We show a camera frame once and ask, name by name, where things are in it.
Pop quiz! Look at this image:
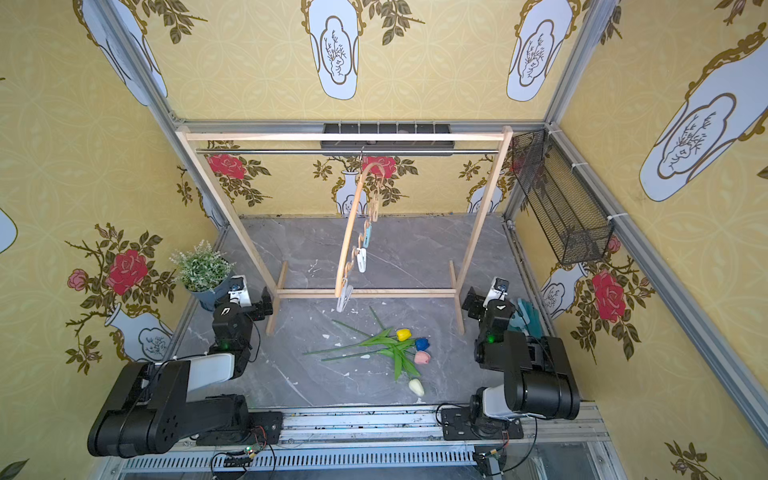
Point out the blue artificial tulip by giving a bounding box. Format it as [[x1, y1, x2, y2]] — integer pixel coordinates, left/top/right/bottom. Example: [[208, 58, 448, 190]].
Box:
[[321, 337, 431, 362]]

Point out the pink artificial tulip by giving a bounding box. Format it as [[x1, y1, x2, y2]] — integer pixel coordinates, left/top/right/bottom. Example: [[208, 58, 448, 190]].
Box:
[[368, 307, 432, 366]]

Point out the yellow artificial tulip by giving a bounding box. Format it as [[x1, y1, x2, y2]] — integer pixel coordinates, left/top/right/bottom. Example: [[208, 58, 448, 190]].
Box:
[[305, 329, 415, 355]]

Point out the white artificial tulip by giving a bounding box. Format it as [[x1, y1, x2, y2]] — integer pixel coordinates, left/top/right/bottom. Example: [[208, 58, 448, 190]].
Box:
[[336, 321, 426, 398]]

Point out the wooden arched clip hanger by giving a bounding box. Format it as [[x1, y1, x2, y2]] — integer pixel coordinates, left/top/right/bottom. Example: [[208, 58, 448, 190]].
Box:
[[334, 157, 387, 313]]

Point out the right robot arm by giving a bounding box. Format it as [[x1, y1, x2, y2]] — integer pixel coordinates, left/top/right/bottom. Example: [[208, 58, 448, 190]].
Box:
[[461, 288, 581, 439]]

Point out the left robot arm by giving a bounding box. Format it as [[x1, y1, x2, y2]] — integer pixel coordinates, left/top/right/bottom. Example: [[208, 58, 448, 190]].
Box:
[[87, 289, 274, 458]]

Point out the wooden clothes rack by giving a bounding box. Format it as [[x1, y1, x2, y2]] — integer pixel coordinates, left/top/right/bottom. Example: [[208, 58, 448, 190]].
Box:
[[175, 121, 514, 334]]

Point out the potted green plant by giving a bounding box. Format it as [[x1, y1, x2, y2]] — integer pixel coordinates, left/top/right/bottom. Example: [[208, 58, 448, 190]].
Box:
[[170, 240, 234, 312]]

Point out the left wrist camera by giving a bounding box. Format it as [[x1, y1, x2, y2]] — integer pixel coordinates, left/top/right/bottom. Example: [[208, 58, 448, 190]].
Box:
[[228, 275, 252, 307]]

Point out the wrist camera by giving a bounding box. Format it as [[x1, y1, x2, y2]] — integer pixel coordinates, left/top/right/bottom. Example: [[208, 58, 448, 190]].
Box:
[[483, 277, 509, 309], [228, 275, 252, 307]]

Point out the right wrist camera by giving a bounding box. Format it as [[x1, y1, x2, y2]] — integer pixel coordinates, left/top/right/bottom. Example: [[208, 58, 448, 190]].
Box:
[[483, 277, 509, 309]]

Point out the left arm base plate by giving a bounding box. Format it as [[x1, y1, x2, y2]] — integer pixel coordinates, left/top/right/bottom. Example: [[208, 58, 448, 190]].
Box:
[[196, 411, 283, 446]]

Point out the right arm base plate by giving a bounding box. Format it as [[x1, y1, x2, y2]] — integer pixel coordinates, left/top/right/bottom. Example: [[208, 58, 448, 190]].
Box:
[[436, 404, 524, 441]]

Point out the black wire mesh basket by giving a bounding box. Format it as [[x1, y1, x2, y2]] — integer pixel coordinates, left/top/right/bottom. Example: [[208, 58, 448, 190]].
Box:
[[512, 130, 614, 265]]

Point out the aluminium rail base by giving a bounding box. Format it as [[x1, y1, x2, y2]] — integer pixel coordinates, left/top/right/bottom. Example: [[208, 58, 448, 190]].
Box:
[[90, 403, 628, 479]]

